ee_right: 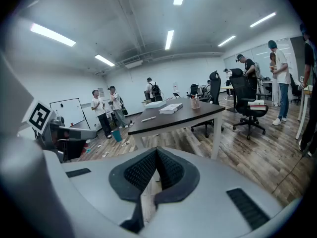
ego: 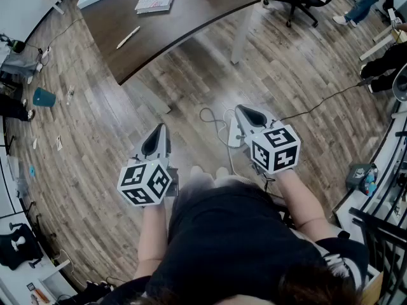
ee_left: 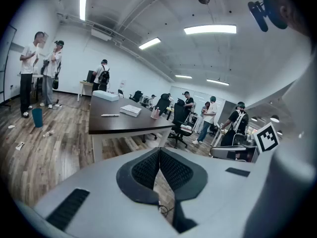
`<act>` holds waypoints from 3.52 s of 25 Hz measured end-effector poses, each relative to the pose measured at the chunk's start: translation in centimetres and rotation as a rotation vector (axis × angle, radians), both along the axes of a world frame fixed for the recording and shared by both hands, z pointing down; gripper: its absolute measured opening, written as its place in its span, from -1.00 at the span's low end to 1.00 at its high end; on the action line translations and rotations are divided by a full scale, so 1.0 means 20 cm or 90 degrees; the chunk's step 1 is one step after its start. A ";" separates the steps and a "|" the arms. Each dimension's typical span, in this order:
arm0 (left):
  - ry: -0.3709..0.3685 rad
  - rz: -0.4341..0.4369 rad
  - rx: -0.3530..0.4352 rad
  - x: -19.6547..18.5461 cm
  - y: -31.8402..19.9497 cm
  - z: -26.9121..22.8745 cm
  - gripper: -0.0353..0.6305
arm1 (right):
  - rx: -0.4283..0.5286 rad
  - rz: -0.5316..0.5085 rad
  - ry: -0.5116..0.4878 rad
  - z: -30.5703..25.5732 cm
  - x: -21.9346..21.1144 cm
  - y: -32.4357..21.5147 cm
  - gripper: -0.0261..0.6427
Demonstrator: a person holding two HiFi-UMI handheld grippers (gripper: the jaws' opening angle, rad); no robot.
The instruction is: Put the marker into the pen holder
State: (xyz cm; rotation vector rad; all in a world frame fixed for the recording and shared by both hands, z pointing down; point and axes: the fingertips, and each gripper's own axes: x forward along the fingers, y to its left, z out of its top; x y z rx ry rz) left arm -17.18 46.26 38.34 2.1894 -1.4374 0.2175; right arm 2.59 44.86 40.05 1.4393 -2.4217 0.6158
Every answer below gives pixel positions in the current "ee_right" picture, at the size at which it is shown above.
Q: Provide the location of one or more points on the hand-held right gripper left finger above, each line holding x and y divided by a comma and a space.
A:
99, 182

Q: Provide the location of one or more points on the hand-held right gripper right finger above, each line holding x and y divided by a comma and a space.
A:
210, 182

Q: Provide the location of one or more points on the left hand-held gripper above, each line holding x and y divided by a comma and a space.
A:
39, 116

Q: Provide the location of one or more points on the pink mesh basket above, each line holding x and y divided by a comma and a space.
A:
195, 104

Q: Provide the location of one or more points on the black framed whiteboard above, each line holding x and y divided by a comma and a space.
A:
71, 113

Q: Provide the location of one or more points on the teal cup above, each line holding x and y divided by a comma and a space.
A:
117, 135

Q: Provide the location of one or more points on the dark brown table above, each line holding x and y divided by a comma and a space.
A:
173, 120

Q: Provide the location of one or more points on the plain white flat box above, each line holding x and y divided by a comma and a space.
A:
155, 104

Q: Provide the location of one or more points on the black backpack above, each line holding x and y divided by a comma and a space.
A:
156, 89

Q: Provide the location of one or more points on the newspaper print flat box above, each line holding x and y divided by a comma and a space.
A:
171, 108

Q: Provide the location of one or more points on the ceiling air conditioner unit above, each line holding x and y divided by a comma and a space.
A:
133, 63

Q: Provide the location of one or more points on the red and white books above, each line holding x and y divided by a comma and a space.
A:
257, 104

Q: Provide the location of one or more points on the black folding chair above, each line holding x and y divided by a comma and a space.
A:
176, 95

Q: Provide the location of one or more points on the black office chair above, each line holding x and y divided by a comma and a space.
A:
241, 88
194, 88
294, 88
216, 88

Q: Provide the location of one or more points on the light wooden desk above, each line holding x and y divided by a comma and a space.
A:
227, 87

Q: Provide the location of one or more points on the red and white wall sign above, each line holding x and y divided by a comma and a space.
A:
175, 85

